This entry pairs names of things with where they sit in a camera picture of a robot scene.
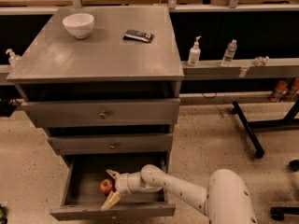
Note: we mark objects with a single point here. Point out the grey wooden drawer cabinet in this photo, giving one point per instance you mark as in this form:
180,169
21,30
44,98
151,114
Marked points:
58,67

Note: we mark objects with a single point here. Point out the orange spray bottle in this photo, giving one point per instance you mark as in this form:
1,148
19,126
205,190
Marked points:
277,91
292,90

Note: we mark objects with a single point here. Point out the grey top drawer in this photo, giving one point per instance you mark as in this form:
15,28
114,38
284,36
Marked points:
102,113

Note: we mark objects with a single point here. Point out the white pump lotion bottle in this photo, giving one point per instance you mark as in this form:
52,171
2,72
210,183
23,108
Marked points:
194,53

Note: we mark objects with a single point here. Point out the clear pump sanitizer bottle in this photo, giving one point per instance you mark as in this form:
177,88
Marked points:
12,57

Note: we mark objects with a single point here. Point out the clear plastic water bottle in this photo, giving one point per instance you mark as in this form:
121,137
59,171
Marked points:
229,53

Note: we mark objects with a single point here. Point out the red apple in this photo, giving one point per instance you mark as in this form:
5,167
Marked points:
106,186

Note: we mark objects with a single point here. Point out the grey open bottom drawer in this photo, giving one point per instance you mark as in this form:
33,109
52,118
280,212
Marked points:
82,196

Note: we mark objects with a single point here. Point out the grey metal ledge rail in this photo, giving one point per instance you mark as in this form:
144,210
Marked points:
241,69

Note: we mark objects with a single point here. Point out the grey middle drawer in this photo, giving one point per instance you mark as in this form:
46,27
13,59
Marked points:
116,143

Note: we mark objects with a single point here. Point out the black metal stand leg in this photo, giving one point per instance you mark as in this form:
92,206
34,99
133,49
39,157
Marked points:
288,122

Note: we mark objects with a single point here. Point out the crumpled clear plastic wrapper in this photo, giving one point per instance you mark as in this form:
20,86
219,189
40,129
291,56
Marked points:
261,61

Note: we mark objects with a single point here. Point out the dark snack wrapper packet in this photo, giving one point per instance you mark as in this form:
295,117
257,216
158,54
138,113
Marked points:
138,36

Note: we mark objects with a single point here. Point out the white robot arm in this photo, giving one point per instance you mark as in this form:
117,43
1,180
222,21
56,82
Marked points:
225,200

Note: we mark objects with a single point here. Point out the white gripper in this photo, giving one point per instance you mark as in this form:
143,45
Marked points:
123,183

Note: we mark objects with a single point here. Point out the white ceramic bowl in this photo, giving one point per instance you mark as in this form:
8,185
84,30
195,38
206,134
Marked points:
79,25

